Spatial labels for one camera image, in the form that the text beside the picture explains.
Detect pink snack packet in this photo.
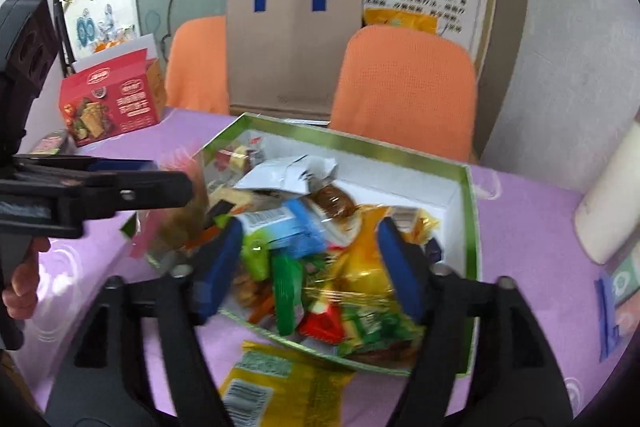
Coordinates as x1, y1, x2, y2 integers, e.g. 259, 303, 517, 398
127, 202, 201, 266

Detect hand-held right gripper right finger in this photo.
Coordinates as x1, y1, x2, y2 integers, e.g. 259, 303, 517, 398
377, 217, 573, 427

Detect blue and white snack packet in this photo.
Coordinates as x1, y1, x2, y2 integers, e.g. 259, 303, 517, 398
234, 198, 332, 259

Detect small red-orange snack packet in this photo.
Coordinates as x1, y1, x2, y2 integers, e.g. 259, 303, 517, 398
299, 308, 347, 344

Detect yellow packet behind chair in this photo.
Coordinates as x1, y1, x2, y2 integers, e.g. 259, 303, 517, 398
361, 8, 442, 34

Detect orange snack packet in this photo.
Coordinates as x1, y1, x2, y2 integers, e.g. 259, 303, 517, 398
244, 293, 277, 324

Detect green patterned snack packet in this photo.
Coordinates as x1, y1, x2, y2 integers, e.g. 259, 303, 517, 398
241, 231, 274, 282
339, 306, 427, 359

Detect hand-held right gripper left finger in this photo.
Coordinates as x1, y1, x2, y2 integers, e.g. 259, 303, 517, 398
45, 222, 244, 427

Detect green cardboard box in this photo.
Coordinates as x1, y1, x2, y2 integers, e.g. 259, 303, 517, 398
122, 112, 482, 379

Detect purple tablecloth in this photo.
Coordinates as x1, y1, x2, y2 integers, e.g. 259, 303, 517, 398
10, 107, 640, 427

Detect light green snack packet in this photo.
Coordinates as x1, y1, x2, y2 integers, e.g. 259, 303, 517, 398
271, 252, 307, 336

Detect yellow cake packet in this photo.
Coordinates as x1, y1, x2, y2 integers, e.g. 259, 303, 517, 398
327, 203, 443, 325

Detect brown paper bag blue handles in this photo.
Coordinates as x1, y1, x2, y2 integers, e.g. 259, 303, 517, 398
225, 0, 366, 121

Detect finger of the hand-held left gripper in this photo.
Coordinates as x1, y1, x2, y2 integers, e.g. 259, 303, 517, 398
82, 171, 194, 221
15, 157, 158, 180

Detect person's left hand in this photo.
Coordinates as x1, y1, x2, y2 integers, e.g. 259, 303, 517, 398
2, 237, 51, 321

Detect red biscuit box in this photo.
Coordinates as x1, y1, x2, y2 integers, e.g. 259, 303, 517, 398
58, 48, 164, 148

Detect pack of paper cups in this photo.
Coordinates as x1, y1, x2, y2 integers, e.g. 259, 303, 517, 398
594, 256, 640, 364

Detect yellow snack packet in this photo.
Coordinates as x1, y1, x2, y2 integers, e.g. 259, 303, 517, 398
219, 341, 357, 427

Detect cream thermos jug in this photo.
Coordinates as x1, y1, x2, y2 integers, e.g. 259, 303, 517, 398
573, 121, 640, 266

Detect white and clear snack packet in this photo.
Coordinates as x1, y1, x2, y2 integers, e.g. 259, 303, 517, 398
239, 154, 342, 198

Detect clear packet with dark roll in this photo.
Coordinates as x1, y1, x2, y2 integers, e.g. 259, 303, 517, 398
309, 184, 359, 229

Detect orange chair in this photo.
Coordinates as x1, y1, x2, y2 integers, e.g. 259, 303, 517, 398
164, 15, 232, 116
326, 25, 477, 164

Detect small green tin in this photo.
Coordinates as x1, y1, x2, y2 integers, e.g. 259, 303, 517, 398
29, 130, 72, 156

